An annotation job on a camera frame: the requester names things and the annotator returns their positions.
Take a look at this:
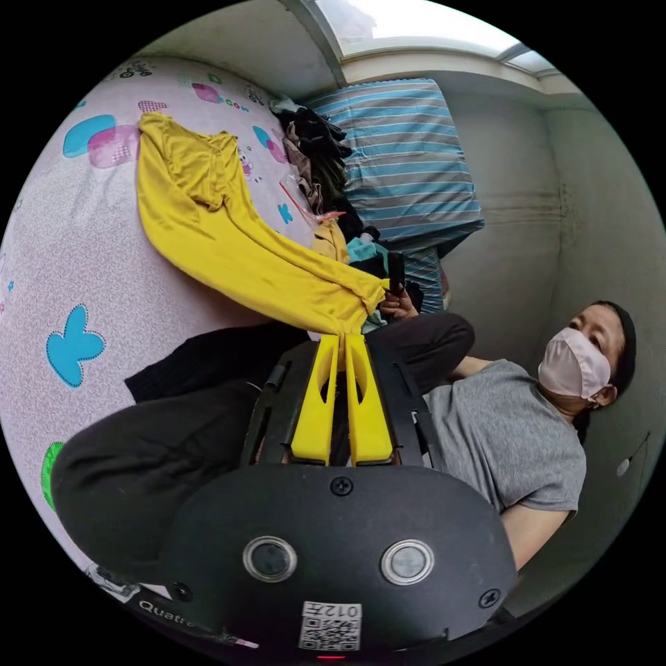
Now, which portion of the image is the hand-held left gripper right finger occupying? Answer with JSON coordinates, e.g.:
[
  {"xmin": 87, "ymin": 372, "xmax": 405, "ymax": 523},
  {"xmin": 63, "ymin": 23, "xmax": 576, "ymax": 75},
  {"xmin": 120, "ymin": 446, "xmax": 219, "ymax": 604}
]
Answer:
[{"xmin": 345, "ymin": 334, "xmax": 395, "ymax": 467}]

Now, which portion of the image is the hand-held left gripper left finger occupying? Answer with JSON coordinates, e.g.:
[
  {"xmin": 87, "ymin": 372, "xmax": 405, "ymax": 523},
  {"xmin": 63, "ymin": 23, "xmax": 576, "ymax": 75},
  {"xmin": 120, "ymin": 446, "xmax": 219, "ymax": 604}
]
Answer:
[{"xmin": 290, "ymin": 334, "xmax": 340, "ymax": 465}]

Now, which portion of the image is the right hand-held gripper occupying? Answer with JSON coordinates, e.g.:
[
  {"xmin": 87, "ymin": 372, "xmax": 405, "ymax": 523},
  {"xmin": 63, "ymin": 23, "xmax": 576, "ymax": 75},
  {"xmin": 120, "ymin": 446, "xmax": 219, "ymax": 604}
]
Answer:
[{"xmin": 380, "ymin": 251, "xmax": 407, "ymax": 294}]

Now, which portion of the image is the yellow short sleeve shirt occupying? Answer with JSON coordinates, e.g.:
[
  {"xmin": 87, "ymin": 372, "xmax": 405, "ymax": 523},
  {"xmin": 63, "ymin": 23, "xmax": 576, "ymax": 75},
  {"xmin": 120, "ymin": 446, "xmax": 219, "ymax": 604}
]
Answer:
[{"xmin": 136, "ymin": 111, "xmax": 389, "ymax": 338}]

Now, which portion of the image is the person's right hand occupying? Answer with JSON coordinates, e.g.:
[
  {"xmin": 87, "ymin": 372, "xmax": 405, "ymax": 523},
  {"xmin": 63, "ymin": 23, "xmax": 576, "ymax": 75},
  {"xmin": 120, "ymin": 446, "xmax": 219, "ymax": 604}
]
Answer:
[{"xmin": 379, "ymin": 289, "xmax": 420, "ymax": 321}]

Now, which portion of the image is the person's body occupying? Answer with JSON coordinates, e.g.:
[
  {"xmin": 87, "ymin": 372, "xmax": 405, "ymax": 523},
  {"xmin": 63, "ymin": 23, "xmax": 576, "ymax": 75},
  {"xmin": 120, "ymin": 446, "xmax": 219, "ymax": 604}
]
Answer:
[{"xmin": 49, "ymin": 299, "xmax": 639, "ymax": 590}]

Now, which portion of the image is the blue striped pillow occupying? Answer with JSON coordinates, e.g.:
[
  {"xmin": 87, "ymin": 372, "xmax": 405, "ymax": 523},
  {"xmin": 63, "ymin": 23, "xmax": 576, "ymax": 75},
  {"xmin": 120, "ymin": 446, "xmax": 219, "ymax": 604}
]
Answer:
[{"xmin": 303, "ymin": 78, "xmax": 486, "ymax": 314}]

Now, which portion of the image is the pile of clothes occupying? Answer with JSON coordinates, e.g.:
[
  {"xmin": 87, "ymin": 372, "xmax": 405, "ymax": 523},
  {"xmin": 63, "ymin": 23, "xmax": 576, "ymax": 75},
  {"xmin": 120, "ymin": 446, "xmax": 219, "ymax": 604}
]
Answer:
[{"xmin": 268, "ymin": 95, "xmax": 423, "ymax": 319}]

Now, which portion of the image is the window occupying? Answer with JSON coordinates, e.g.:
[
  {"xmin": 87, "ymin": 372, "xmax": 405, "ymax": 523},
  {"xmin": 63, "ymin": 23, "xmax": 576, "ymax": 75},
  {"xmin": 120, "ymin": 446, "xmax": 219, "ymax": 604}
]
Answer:
[{"xmin": 293, "ymin": 0, "xmax": 571, "ymax": 80}]

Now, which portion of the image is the bed with pink printed sheet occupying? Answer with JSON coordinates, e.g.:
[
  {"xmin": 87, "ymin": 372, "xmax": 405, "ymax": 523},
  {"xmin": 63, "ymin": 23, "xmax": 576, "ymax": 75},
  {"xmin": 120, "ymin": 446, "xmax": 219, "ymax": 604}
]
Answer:
[{"xmin": 0, "ymin": 55, "xmax": 325, "ymax": 607}]

